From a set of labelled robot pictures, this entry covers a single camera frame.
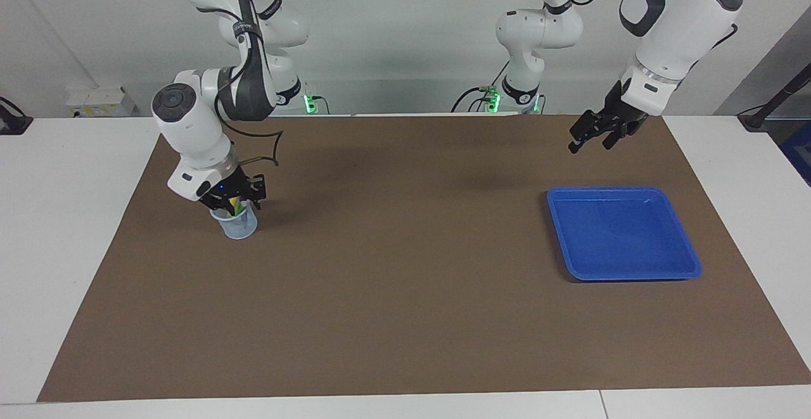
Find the blue crate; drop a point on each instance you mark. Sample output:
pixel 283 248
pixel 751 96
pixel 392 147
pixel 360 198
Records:
pixel 801 153

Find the pale blue mesh pen cup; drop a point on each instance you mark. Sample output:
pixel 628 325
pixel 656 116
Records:
pixel 239 227

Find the yellow pen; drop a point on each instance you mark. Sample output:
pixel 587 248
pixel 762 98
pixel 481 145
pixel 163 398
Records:
pixel 236 203

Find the black clamp mount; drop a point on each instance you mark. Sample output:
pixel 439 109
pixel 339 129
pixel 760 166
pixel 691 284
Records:
pixel 12 124

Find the white wall socket box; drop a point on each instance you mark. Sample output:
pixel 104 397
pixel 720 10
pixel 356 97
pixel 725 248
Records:
pixel 101 102

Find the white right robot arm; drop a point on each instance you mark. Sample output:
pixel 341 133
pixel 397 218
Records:
pixel 190 121

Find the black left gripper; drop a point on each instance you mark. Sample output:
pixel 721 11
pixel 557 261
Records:
pixel 618 111

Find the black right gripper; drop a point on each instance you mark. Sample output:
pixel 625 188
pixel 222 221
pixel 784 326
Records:
pixel 228 184

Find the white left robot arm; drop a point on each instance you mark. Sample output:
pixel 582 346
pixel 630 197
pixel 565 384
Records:
pixel 678 19

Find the blue plastic tray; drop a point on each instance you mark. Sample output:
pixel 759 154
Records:
pixel 624 241

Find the black stand pole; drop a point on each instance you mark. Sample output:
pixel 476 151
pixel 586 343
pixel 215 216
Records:
pixel 770 105

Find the brown table mat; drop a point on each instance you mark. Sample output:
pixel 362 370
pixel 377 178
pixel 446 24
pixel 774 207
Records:
pixel 405 311

